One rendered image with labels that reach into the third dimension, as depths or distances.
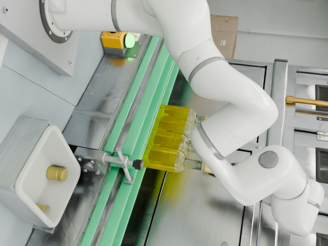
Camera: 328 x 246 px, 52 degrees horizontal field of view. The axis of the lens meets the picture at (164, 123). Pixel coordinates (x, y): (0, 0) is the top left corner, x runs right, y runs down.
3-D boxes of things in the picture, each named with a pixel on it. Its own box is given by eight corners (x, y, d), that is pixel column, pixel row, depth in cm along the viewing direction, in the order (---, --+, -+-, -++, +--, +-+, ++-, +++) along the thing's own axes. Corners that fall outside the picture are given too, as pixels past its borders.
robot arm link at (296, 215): (275, 157, 77) (297, 185, 92) (253, 210, 74) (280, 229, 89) (312, 168, 71) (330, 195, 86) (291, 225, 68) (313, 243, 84)
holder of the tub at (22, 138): (31, 230, 89) (58, 236, 87) (-24, 180, 67) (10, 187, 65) (59, 174, 99) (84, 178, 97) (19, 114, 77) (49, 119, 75)
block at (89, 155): (81, 174, 98) (103, 178, 96) (71, 156, 90) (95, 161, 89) (86, 163, 100) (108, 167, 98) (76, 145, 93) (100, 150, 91)
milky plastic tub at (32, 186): (24, 223, 85) (55, 231, 83) (-23, 181, 67) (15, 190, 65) (54, 165, 95) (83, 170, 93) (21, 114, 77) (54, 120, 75)
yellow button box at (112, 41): (104, 53, 116) (124, 55, 114) (98, 35, 110) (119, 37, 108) (111, 40, 120) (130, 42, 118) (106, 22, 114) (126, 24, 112)
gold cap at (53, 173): (53, 175, 92) (68, 178, 91) (46, 180, 88) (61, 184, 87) (53, 163, 91) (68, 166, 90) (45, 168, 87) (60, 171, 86)
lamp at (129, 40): (124, 50, 114) (133, 51, 113) (122, 39, 110) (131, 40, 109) (129, 41, 116) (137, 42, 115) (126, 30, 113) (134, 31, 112)
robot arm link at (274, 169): (274, 129, 80) (222, 163, 83) (241, 82, 64) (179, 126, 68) (315, 186, 69) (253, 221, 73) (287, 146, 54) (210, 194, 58)
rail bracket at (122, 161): (105, 181, 98) (146, 189, 95) (90, 149, 85) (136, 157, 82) (109, 172, 100) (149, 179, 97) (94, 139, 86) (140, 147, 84)
